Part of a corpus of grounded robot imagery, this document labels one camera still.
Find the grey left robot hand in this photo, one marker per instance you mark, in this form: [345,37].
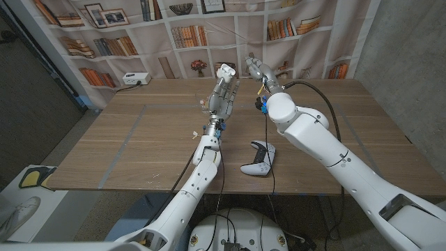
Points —
[221,102]

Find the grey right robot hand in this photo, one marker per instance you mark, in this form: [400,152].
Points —
[263,71]

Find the white airpods case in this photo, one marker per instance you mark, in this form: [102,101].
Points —
[225,72]

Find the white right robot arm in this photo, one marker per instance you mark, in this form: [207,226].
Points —
[348,164]

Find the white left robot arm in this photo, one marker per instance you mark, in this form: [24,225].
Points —
[188,188]

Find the clear glass cup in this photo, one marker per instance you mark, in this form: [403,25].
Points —
[202,104]

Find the white game controller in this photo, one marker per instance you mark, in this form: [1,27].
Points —
[263,164]

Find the printed bookshelf backdrop cloth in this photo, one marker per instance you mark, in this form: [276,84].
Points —
[174,42]

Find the white power strip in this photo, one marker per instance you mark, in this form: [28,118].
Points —
[136,78]

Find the grey tape outline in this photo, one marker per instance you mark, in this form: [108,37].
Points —
[122,146]

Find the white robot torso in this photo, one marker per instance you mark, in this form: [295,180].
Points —
[244,226]

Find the blue floor pad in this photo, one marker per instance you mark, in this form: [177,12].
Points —
[150,212]

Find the white sheet with yellow shape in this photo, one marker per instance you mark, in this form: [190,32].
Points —
[33,178]

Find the white shoe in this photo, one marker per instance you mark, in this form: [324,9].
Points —
[21,212]

